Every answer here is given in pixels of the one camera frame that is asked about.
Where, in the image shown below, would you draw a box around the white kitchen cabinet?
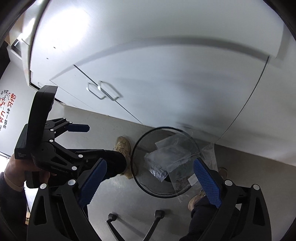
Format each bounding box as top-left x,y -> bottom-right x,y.
30,1 -> 295,165

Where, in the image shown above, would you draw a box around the tan shoe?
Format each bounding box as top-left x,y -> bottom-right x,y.
188,167 -> 228,211
114,136 -> 133,179

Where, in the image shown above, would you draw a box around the silver cabinet handle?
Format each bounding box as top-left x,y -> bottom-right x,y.
97,81 -> 122,101
86,83 -> 106,100

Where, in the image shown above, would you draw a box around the tan right shoe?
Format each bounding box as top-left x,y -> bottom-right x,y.
188,167 -> 228,211

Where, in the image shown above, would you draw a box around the tan left shoe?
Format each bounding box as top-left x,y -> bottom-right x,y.
114,136 -> 133,179

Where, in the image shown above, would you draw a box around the person's left hand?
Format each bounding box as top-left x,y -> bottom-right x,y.
4,155 -> 50,192

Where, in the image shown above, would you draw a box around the black mesh trash bin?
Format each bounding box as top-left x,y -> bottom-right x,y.
130,126 -> 200,199

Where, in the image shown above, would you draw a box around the clear plastic bags in bin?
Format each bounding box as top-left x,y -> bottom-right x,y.
139,133 -> 218,198

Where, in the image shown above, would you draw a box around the silver cabinet handle left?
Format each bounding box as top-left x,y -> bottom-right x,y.
86,83 -> 106,100

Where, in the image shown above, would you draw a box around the person's dark trouser leg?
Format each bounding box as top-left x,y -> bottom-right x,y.
100,150 -> 127,180

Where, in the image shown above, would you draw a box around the silver cabinet handle right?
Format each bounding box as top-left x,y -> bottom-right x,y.
97,81 -> 122,101

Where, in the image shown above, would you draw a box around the black office chair base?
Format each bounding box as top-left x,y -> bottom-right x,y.
106,210 -> 166,241

